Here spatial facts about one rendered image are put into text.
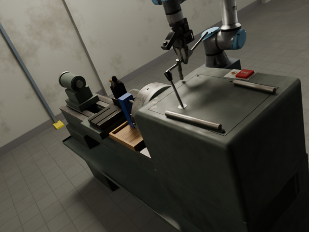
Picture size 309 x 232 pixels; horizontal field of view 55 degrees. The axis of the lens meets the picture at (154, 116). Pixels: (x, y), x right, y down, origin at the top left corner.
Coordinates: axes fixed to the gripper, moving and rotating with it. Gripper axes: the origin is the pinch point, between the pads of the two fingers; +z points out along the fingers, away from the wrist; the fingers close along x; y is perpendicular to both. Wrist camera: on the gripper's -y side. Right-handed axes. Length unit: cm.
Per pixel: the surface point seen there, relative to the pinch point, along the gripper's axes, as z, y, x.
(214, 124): 6.8, -27.8, -40.8
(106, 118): 37, -24, 67
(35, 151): 134, -57, 289
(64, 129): 135, -7, 296
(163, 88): 11.6, -9.0, 11.0
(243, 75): 7.8, 7.7, -27.9
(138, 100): 13.6, -21.3, 19.8
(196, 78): 9.0, 1.4, -4.2
